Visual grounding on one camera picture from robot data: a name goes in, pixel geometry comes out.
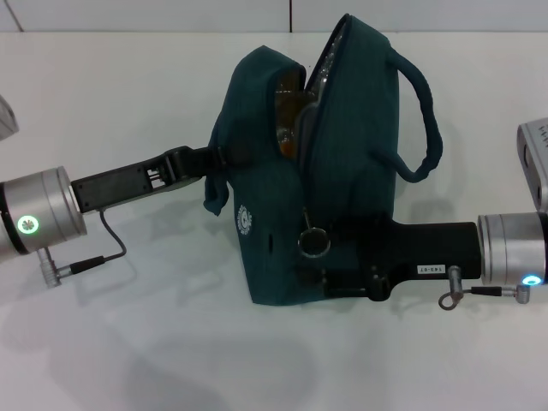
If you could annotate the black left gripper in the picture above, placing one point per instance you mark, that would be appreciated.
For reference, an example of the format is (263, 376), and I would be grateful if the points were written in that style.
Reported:
(120, 188)

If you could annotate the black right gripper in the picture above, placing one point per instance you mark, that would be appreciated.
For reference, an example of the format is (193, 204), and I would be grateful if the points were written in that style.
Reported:
(428, 248)

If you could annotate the yellow banana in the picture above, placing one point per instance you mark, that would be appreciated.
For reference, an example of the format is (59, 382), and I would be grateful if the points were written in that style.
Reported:
(287, 145)

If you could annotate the teal insulated lunch bag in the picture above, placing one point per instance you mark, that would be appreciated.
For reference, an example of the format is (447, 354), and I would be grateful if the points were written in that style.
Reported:
(342, 150)

